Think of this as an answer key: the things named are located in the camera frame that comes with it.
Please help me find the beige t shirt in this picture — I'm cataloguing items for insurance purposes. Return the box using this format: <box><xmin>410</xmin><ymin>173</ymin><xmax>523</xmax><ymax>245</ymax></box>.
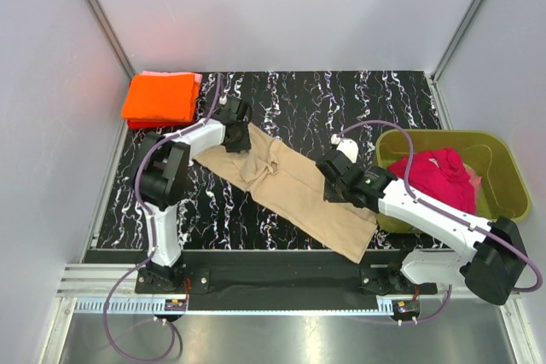
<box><xmin>195</xmin><ymin>124</ymin><xmax>376</xmax><ymax>263</ymax></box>

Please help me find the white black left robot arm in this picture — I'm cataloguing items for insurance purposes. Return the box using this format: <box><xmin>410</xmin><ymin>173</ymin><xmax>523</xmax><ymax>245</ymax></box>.
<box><xmin>132</xmin><ymin>96</ymin><xmax>252</xmax><ymax>292</ymax></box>

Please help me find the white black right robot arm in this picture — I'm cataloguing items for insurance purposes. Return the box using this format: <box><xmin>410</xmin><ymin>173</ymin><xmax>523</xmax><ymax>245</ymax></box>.
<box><xmin>316</xmin><ymin>149</ymin><xmax>527</xmax><ymax>305</ymax></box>

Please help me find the folded pink t shirt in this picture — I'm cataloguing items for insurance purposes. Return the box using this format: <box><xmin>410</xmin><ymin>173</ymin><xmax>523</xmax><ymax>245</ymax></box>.
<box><xmin>141</xmin><ymin>71</ymin><xmax>202</xmax><ymax>83</ymax></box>

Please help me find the folded orange t shirt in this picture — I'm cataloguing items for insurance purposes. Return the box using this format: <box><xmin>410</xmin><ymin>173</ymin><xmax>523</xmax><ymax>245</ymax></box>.
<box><xmin>121</xmin><ymin>72</ymin><xmax>202</xmax><ymax>123</ymax></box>

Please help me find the crumpled magenta t shirt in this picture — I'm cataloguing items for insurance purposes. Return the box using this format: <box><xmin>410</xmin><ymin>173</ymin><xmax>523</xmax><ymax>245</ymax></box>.
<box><xmin>409</xmin><ymin>148</ymin><xmax>478</xmax><ymax>214</ymax></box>

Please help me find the folded red t shirt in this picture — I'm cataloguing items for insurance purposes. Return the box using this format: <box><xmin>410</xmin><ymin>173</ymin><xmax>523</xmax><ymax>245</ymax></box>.
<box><xmin>127</xmin><ymin>119</ymin><xmax>193</xmax><ymax>130</ymax></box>

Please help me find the crumpled dusty pink t shirt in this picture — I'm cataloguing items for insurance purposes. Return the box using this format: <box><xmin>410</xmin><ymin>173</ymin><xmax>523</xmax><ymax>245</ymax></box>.
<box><xmin>464</xmin><ymin>164</ymin><xmax>482</xmax><ymax>198</ymax></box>

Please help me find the right power connector board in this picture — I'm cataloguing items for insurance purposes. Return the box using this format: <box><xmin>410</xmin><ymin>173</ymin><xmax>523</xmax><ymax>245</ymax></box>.
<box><xmin>394</xmin><ymin>300</ymin><xmax>421</xmax><ymax>314</ymax></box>

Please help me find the power connector board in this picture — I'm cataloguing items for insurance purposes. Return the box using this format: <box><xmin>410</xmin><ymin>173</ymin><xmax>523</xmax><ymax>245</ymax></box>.
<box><xmin>165</xmin><ymin>298</ymin><xmax>188</xmax><ymax>311</ymax></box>
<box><xmin>394</xmin><ymin>300</ymin><xmax>421</xmax><ymax>314</ymax></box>

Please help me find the olive green plastic bin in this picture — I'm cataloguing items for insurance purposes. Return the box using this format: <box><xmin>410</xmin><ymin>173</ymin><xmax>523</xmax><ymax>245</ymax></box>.
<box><xmin>373</xmin><ymin>129</ymin><xmax>531</xmax><ymax>234</ymax></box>

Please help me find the left power connector board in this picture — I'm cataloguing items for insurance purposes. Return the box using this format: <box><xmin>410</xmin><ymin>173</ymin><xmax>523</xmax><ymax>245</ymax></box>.
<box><xmin>165</xmin><ymin>298</ymin><xmax>188</xmax><ymax>311</ymax></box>

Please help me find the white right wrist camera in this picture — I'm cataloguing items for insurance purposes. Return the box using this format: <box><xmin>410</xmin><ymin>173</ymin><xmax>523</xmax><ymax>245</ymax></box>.
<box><xmin>330</xmin><ymin>135</ymin><xmax>359</xmax><ymax>164</ymax></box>

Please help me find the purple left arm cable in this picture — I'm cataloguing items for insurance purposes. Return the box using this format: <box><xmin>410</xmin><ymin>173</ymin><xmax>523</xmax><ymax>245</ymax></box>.
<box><xmin>103</xmin><ymin>73</ymin><xmax>225</xmax><ymax>359</ymax></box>

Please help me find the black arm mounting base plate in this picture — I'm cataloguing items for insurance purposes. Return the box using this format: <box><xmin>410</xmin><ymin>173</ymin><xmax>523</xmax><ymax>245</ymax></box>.
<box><xmin>136</xmin><ymin>251</ymin><xmax>437</xmax><ymax>314</ymax></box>

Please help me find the aluminium front rail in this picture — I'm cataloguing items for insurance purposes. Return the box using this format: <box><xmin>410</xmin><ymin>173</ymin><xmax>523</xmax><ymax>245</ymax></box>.
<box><xmin>55</xmin><ymin>263</ymin><xmax>524</xmax><ymax>318</ymax></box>

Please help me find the aluminium frame post left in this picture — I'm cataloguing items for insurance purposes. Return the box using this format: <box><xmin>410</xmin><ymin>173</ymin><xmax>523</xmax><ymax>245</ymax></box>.
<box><xmin>85</xmin><ymin>0</ymin><xmax>137</xmax><ymax>78</ymax></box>

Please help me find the aluminium frame post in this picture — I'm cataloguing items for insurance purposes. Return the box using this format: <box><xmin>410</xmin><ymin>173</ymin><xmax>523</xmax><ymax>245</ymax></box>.
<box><xmin>85</xmin><ymin>0</ymin><xmax>137</xmax><ymax>78</ymax></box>
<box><xmin>430</xmin><ymin>0</ymin><xmax>486</xmax><ymax>84</ymax></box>

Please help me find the aluminium frame post right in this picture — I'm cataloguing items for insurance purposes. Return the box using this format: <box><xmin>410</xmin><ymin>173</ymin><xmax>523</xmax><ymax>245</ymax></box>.
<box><xmin>430</xmin><ymin>0</ymin><xmax>486</xmax><ymax>84</ymax></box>

